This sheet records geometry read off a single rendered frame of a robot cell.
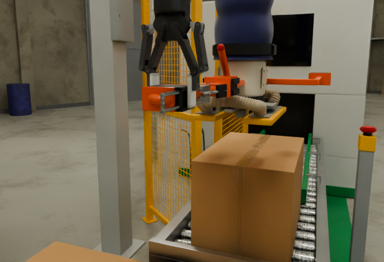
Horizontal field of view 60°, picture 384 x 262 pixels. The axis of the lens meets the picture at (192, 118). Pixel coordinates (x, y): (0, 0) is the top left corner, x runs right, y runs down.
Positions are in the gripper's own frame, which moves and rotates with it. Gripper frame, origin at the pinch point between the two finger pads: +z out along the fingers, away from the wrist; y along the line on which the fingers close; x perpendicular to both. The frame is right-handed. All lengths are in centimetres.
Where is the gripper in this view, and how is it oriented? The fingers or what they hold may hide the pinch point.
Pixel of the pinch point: (172, 93)
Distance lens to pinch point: 71.6
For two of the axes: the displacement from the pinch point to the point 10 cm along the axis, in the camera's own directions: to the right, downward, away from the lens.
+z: 0.0, 9.9, 1.7
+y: -9.1, -0.7, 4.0
